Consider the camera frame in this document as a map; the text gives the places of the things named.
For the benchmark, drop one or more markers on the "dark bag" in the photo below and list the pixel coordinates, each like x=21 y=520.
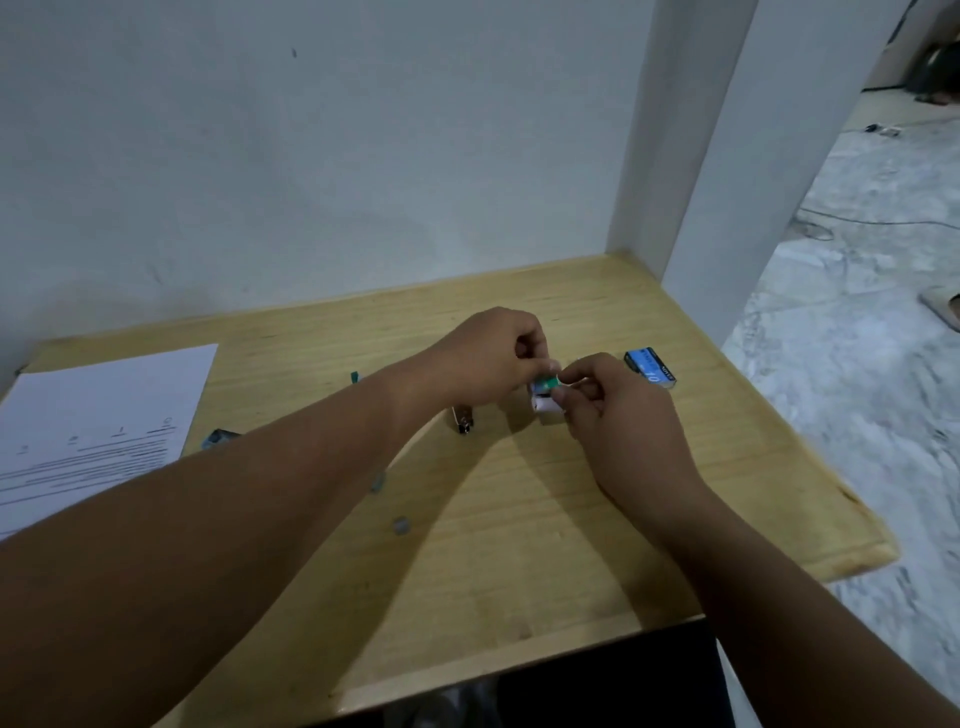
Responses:
x=937 y=71

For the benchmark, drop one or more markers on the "person's left forearm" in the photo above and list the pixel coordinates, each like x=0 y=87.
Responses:
x=225 y=540

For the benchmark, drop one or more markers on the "small blue object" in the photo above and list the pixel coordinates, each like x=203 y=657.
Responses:
x=219 y=438

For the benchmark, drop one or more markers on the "small grey scrap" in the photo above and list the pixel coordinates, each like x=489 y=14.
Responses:
x=402 y=526

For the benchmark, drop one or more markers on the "small white green staple box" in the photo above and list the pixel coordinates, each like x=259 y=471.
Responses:
x=543 y=396

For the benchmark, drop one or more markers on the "white printed paper sheet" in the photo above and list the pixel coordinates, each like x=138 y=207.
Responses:
x=97 y=427

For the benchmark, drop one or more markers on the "white power strip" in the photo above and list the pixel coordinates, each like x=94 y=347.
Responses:
x=885 y=130

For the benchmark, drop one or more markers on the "person's left fingers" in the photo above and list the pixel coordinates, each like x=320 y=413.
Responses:
x=534 y=346

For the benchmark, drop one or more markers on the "small silver black stapler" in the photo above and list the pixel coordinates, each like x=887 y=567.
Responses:
x=463 y=420

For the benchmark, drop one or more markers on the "person's right hand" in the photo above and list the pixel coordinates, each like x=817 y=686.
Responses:
x=630 y=435

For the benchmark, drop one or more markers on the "person's right forearm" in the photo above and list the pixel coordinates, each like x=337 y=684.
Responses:
x=787 y=622

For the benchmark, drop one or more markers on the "person's right fingers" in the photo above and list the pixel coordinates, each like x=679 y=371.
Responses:
x=583 y=390

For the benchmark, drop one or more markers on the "person's left hand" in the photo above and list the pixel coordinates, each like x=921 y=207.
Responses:
x=480 y=360

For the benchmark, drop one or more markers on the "blue staple box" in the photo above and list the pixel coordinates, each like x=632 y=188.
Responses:
x=651 y=367

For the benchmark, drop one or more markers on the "light sandal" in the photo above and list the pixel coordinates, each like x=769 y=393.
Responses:
x=943 y=304

